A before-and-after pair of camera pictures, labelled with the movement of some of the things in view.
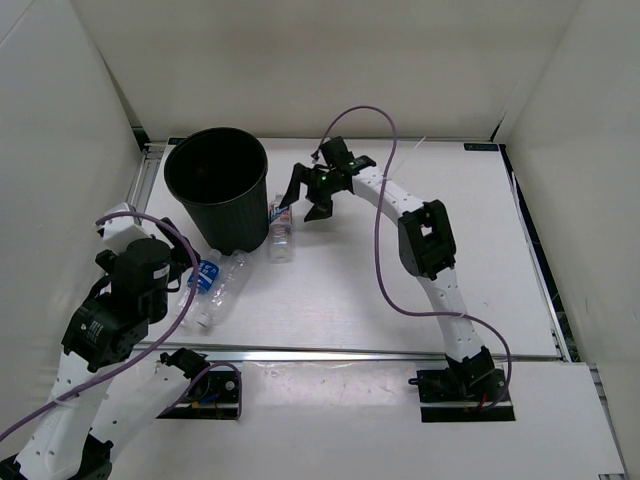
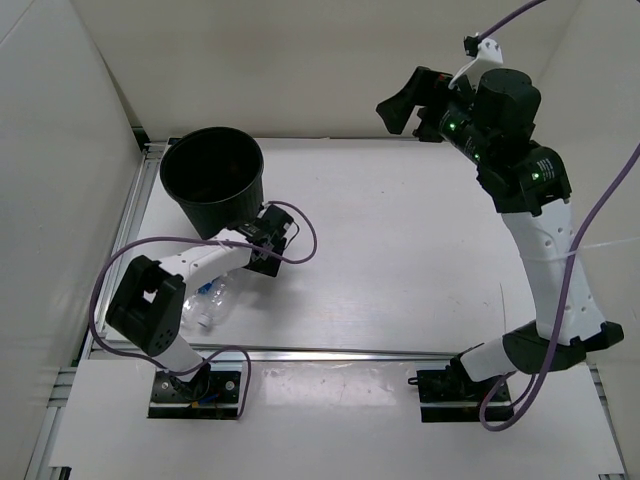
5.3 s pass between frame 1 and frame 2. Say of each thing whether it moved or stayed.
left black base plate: stayed
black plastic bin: stayed
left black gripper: moved
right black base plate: stayed
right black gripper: moved
